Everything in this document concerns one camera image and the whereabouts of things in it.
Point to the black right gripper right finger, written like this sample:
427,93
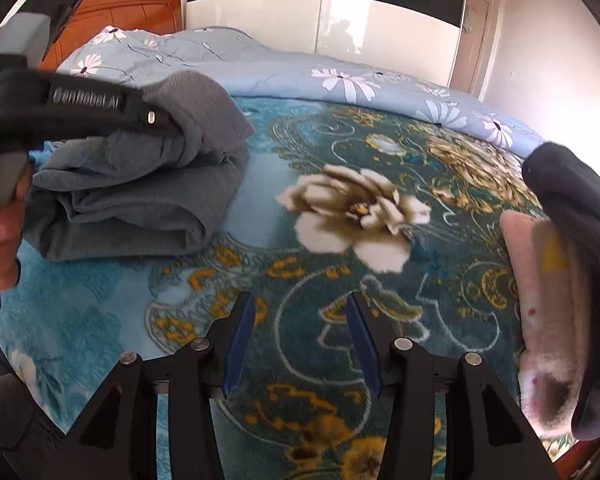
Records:
487,436

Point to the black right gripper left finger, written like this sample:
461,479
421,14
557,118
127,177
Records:
115,436

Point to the grey knitted sweater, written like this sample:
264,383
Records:
130,195

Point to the teal floral blanket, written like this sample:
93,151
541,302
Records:
301,410

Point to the pink folded garment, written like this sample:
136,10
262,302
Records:
555,318

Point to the light blue floral quilt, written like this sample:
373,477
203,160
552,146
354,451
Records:
244,67

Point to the dark navy garment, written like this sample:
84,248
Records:
569,192

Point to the orange wooden headboard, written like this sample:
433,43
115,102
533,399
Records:
157,16

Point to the brown wooden door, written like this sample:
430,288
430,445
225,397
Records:
472,36

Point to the white black glossy wardrobe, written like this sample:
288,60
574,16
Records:
412,37

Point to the person left hand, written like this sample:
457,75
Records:
11,224

